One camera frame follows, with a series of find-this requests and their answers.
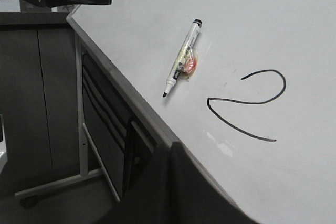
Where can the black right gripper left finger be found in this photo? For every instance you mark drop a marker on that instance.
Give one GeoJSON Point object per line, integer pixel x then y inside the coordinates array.
{"type": "Point", "coordinates": [147, 201]}

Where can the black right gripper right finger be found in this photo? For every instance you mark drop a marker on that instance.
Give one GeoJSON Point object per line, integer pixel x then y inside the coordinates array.
{"type": "Point", "coordinates": [192, 198]}

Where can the white black whiteboard marker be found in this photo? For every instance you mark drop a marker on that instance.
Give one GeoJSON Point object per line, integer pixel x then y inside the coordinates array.
{"type": "Point", "coordinates": [179, 64]}

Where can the grey whiteboard stand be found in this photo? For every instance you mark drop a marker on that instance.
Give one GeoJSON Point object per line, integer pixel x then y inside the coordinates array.
{"type": "Point", "coordinates": [93, 127]}

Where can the white whiteboard with grey frame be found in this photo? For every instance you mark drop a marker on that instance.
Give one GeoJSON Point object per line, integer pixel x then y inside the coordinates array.
{"type": "Point", "coordinates": [255, 104]}

